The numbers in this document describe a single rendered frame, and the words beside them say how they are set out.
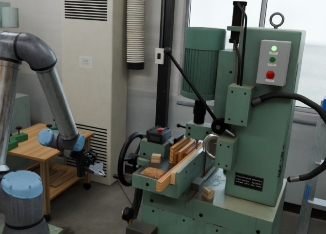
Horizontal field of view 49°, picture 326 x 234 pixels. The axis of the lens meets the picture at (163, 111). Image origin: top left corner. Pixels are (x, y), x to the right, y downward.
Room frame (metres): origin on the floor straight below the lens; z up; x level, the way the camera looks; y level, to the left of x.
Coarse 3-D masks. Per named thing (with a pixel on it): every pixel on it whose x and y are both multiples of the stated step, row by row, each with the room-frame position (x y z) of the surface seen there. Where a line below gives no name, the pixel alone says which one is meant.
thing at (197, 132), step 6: (192, 120) 1.64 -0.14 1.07; (186, 126) 1.59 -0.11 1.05; (192, 126) 1.58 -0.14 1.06; (198, 126) 1.57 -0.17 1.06; (204, 126) 1.56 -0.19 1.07; (210, 126) 1.56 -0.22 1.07; (186, 132) 1.59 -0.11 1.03; (192, 132) 1.58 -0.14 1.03; (198, 132) 1.56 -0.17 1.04; (204, 132) 1.55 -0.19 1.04; (210, 132) 1.54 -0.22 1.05; (192, 138) 1.58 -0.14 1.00; (198, 138) 1.56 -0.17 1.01; (204, 138) 1.55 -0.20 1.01
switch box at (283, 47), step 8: (264, 40) 1.33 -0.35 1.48; (272, 40) 1.36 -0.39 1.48; (264, 48) 1.33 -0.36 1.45; (280, 48) 1.30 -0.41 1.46; (288, 48) 1.29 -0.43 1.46; (264, 56) 1.32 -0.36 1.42; (280, 56) 1.30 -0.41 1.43; (288, 56) 1.31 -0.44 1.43; (264, 64) 1.32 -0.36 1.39; (280, 64) 1.30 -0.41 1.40; (264, 72) 1.32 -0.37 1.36; (280, 72) 1.30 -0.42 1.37; (256, 80) 1.34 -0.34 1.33; (264, 80) 1.32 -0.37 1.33; (280, 80) 1.30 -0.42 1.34
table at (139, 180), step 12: (168, 156) 1.59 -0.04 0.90; (144, 168) 1.44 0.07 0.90; (168, 168) 1.45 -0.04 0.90; (132, 180) 1.38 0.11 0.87; (144, 180) 1.36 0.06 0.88; (156, 180) 1.33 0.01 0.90; (192, 180) 1.44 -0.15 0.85; (156, 192) 1.33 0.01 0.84; (168, 192) 1.31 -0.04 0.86; (180, 192) 1.33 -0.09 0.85
